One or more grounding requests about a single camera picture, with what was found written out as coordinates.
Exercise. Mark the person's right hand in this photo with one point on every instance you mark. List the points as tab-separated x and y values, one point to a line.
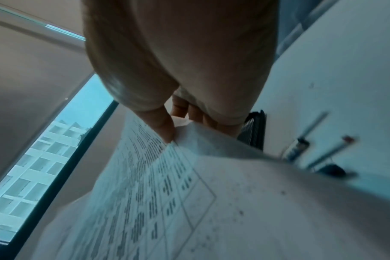
182	50

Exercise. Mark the white pen orange tip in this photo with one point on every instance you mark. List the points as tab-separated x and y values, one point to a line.
330	152

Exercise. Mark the thin bundle printed sheets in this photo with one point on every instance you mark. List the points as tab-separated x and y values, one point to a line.
246	215

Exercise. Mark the black mesh paper tray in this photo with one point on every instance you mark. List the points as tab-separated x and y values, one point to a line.
256	129

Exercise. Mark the window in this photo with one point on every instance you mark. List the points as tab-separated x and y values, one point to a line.
53	152

